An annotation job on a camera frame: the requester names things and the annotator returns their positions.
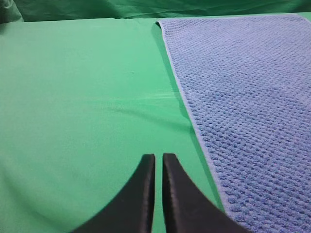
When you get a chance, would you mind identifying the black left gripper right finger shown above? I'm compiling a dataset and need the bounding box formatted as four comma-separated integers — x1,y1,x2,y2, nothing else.
162,153,249,233

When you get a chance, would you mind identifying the green backdrop cloth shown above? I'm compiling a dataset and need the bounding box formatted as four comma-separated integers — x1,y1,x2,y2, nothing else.
0,0,311,23

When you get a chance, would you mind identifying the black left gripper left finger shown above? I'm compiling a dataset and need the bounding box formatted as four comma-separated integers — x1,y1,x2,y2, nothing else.
73,154,156,233

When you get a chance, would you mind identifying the blue waffle-weave towel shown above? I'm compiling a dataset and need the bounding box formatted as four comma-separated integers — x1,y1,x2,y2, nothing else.
158,14,311,233

